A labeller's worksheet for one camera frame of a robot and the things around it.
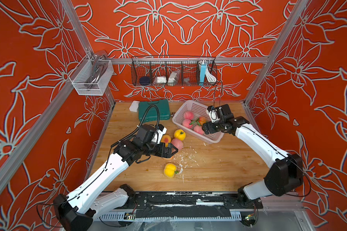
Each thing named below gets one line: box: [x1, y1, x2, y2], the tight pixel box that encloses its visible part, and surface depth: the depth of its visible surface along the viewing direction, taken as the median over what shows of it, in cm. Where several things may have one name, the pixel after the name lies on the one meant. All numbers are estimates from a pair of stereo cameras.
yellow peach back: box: [173, 128, 187, 141], surface depth 95 cm
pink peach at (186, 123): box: [182, 118, 193, 129], surface depth 100 cm
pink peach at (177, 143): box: [170, 138, 184, 152], surface depth 90 cm
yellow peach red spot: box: [160, 134, 172, 147], surface depth 92 cm
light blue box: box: [199, 62, 207, 83], surface depth 89 cm
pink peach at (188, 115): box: [183, 110, 195, 120], surface depth 105 cm
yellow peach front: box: [163, 162, 177, 179], surface depth 81 cm
